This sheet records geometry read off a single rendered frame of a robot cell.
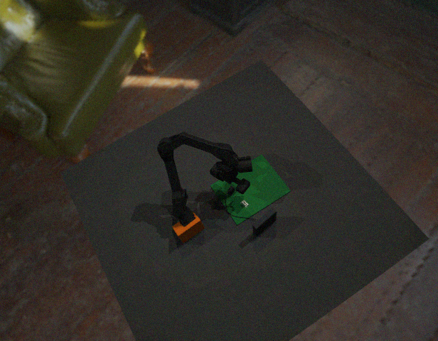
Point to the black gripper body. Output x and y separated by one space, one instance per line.
242 185

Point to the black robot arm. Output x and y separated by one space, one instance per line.
224 152

